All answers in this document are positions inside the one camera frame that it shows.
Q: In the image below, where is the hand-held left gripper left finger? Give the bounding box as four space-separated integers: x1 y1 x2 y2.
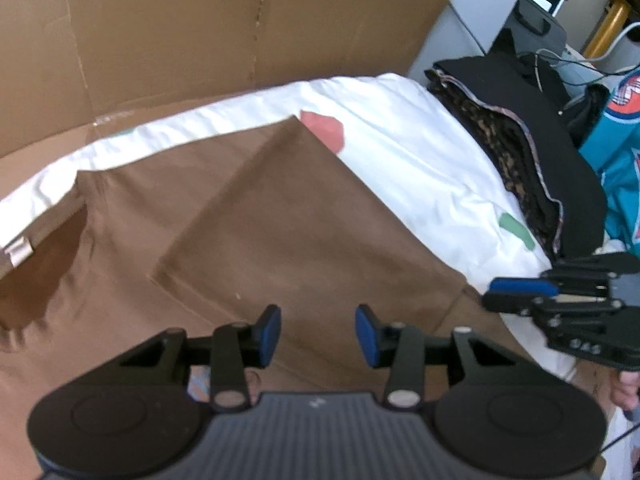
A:
120 304 282 411

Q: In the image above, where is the brown printed t-shirt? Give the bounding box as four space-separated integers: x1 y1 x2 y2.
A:
0 115 608 480

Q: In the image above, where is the grey case with handle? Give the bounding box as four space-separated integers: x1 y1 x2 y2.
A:
502 0 568 56

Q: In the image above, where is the teal printed garment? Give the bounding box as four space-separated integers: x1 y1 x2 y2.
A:
579 71 640 261

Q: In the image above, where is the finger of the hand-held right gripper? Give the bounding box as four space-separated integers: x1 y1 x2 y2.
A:
481 294 626 318
487 252 640 297

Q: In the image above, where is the white printed blanket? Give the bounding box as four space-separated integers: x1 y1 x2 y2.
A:
0 74 591 381

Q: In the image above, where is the person's right hand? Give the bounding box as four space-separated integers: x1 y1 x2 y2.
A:
611 371 640 411

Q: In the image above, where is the yellow pole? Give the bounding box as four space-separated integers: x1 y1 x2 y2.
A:
582 0 632 58

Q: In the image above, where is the brown cardboard sheet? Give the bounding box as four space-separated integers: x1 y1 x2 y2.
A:
0 0 466 201

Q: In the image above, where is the black cable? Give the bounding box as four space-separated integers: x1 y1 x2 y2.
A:
600 420 640 456

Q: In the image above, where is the black folded cloth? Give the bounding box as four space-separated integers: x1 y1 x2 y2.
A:
432 27 608 261

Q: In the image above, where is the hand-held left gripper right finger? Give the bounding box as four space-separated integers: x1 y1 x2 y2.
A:
354 304 516 408

